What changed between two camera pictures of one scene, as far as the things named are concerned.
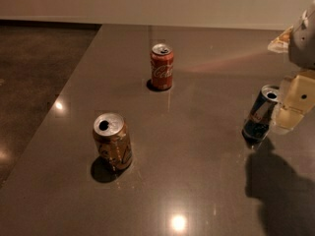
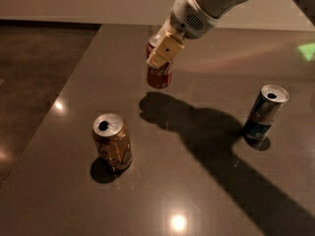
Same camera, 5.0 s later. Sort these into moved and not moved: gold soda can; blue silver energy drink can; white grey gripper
Moved: white grey gripper
Not moved: blue silver energy drink can; gold soda can
